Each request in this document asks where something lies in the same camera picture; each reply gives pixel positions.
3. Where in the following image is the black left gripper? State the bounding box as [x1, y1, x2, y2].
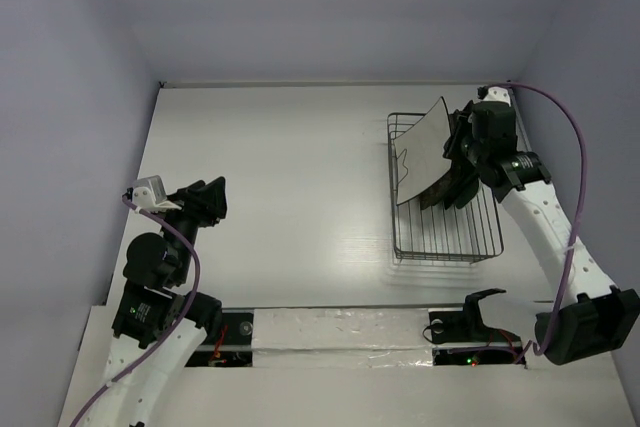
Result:
[160, 174, 226, 281]

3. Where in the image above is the white square plate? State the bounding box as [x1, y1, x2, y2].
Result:
[393, 96, 451, 205]

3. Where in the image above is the black floral square plate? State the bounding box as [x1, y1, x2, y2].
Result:
[418, 163, 462, 210]

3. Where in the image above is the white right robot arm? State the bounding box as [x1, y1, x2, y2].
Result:
[445, 87, 639, 365]

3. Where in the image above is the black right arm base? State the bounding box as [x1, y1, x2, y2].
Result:
[422, 288, 505, 345]

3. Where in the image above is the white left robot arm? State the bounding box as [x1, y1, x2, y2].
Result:
[83, 176, 227, 426]

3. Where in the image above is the white foam front block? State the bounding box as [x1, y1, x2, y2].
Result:
[251, 308, 433, 369]

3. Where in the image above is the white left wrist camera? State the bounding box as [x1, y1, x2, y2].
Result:
[125, 175, 181, 213]

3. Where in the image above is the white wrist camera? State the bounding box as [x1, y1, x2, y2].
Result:
[125, 175, 181, 213]
[477, 85, 511, 105]

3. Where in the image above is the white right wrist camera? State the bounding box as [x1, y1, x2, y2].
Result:
[477, 85, 511, 105]

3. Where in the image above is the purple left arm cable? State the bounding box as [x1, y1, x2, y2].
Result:
[68, 195, 202, 427]

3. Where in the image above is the metal wire dish rack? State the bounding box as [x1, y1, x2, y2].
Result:
[387, 112, 504, 264]

